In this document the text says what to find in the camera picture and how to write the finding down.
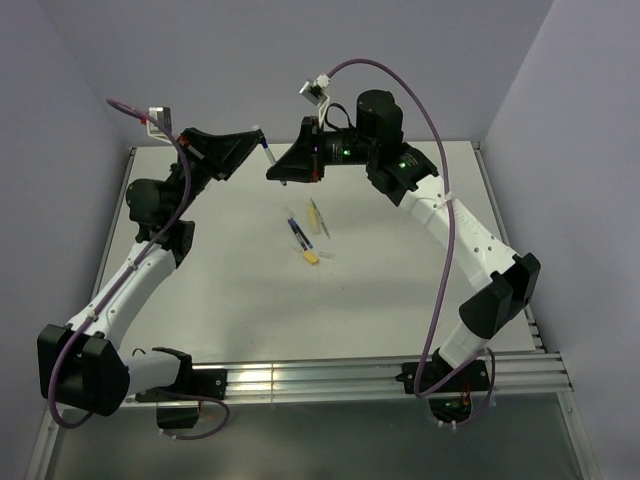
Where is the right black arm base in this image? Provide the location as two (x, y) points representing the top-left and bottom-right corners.
(418, 355), (496, 429)

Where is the yellow highlighter pen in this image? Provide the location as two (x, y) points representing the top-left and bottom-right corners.
(307, 205), (322, 235)

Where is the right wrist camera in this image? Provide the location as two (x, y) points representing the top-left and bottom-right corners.
(299, 74), (331, 124)

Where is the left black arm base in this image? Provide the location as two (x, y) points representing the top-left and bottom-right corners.
(133, 368), (231, 440)

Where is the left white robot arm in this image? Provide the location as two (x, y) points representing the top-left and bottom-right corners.
(37, 128), (266, 418)

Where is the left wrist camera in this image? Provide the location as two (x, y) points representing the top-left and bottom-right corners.
(146, 106), (172, 144)

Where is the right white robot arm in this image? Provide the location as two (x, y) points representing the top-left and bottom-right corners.
(266, 90), (541, 390)

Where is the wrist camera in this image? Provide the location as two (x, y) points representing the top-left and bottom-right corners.
(146, 106), (172, 144)
(299, 74), (331, 124)

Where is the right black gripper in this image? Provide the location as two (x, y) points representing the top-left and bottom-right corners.
(265, 116), (376, 184)

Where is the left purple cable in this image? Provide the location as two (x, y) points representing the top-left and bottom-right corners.
(48, 98), (231, 441)

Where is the yellow highlighter cap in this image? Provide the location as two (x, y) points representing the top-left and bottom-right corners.
(303, 251), (320, 265)

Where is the aluminium rail frame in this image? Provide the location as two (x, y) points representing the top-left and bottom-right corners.
(24, 142), (601, 480)

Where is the thin white pen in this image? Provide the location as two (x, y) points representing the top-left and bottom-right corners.
(253, 125), (276, 166)

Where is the blue barrel pen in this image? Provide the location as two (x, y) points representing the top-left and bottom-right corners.
(287, 217), (313, 251)

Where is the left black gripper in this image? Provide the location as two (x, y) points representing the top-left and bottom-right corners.
(168, 129), (265, 221)

